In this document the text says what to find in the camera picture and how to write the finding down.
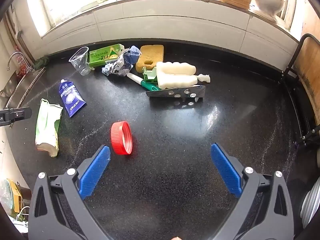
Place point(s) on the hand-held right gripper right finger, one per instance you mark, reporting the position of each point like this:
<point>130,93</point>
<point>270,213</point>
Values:
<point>226,170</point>

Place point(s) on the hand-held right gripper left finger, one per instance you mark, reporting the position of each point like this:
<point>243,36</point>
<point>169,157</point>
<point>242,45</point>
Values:
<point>96,172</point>

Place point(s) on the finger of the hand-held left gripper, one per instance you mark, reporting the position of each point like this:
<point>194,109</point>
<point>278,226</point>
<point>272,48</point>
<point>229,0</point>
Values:
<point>17,115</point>

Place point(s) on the green white wipes packet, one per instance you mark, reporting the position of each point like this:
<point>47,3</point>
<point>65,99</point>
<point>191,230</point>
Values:
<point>47,125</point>

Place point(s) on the red plastic bottle cap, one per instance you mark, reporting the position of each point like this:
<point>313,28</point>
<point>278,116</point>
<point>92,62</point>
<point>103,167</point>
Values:
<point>115,136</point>

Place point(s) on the clear plastic cup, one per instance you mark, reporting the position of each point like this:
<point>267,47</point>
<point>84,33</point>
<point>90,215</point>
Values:
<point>80,60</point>

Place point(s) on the blue white wrapper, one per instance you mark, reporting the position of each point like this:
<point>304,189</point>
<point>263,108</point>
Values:
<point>123,63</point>

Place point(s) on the yellow sponge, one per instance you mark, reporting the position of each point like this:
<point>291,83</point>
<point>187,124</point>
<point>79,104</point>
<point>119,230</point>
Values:
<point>152,52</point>

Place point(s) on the steel sink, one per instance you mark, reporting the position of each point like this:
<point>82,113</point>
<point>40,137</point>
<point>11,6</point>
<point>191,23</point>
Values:
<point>15,85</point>

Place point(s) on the red label bottle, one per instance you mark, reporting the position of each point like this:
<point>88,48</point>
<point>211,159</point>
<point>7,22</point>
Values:
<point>22,66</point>

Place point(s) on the blue toothpaste tube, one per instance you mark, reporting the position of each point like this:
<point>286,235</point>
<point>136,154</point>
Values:
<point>71,100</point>

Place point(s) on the green cloth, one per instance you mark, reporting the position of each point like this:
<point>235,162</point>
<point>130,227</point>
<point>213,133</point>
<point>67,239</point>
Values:
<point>41,62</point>

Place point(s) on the chrome faucet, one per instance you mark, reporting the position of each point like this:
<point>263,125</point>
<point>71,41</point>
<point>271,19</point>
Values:
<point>15,53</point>

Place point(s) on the yellow cardboard box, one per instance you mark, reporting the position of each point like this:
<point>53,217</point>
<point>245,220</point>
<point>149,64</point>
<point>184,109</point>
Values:
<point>17,200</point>

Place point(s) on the small white foam piece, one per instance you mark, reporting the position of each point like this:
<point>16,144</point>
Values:
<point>203,78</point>

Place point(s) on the silver pill blister pack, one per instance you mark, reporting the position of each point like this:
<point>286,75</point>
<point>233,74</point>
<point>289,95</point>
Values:
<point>165,93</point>

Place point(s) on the green carton box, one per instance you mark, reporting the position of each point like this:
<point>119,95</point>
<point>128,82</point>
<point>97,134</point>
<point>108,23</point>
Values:
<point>102,55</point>

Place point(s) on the large white foam block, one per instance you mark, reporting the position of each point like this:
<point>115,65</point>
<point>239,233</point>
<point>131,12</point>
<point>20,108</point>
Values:
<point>175,76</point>

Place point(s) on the light green plastic box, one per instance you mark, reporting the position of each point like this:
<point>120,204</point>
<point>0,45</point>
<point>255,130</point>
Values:
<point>150,76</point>

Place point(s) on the wooden chair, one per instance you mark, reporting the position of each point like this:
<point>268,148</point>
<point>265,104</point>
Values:
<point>291,65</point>

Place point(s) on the wooden cutting board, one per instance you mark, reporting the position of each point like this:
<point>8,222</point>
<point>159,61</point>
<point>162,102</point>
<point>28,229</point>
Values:
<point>310,65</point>

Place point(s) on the white ceramic jug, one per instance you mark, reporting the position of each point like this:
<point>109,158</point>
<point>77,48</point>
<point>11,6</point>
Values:
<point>268,0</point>

